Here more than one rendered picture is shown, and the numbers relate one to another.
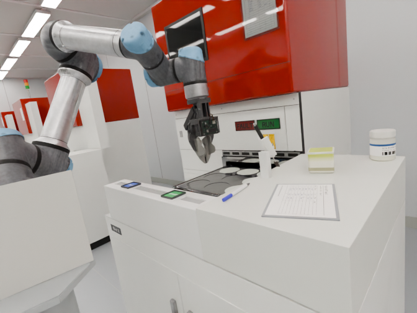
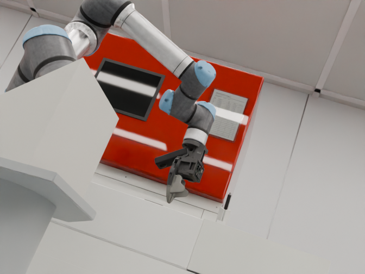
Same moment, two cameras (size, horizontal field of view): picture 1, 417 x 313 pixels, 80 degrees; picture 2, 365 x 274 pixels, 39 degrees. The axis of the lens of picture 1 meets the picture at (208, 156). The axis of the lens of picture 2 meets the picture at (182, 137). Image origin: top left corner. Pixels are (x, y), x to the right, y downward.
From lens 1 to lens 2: 1.20 m
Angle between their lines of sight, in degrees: 48
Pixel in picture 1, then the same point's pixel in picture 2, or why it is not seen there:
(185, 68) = (203, 116)
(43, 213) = (93, 134)
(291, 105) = (211, 212)
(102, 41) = (173, 51)
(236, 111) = (145, 188)
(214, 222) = (223, 232)
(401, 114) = not seen: outside the picture
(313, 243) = (309, 257)
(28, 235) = (79, 142)
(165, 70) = (190, 106)
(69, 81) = (86, 41)
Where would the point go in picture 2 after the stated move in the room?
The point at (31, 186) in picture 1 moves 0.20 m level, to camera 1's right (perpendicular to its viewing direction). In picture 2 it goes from (105, 106) to (162, 147)
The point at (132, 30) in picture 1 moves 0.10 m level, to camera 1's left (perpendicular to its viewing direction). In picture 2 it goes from (209, 68) to (187, 49)
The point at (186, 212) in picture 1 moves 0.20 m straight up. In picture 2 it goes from (189, 219) to (212, 155)
